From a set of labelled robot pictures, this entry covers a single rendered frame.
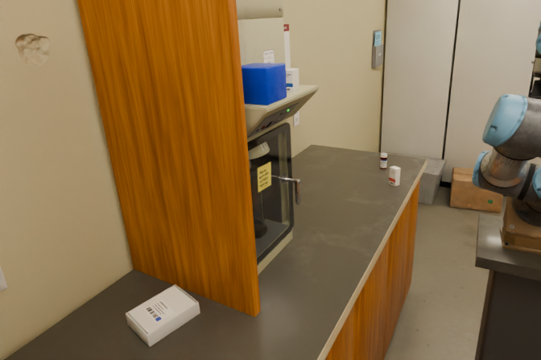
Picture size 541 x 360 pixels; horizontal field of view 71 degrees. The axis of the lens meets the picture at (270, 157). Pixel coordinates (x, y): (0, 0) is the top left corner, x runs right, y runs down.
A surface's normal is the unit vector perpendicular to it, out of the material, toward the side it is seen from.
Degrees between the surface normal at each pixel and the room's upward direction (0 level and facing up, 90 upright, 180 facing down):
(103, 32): 90
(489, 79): 90
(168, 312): 0
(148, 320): 0
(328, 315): 0
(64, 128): 90
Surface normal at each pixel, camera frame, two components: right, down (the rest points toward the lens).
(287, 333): -0.06, -0.94
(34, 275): 0.86, 0.13
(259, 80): -0.51, 0.32
